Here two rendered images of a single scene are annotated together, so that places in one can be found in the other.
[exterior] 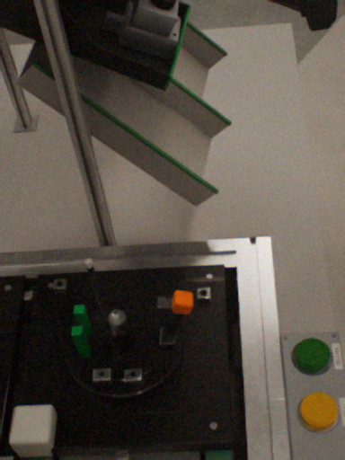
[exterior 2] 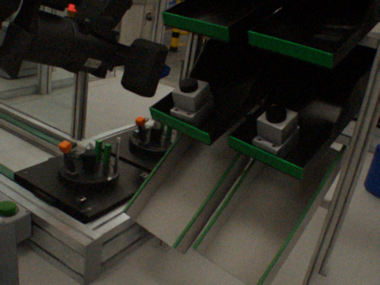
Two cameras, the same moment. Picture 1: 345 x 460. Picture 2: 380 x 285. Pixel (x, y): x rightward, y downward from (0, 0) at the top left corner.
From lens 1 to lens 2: 1.24 m
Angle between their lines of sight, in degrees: 86
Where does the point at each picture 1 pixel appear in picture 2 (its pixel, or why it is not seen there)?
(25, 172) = not seen: hidden behind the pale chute
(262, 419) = (10, 189)
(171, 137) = (182, 211)
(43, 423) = (83, 144)
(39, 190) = not seen: hidden behind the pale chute
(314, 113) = not seen: outside the picture
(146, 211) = (195, 276)
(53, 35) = (190, 60)
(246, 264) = (80, 227)
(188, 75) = (250, 262)
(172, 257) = (121, 216)
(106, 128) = (179, 144)
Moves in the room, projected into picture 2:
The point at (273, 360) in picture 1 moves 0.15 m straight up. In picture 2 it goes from (24, 202) to (22, 134)
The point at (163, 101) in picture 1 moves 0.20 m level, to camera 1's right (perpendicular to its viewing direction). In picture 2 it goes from (210, 210) to (155, 273)
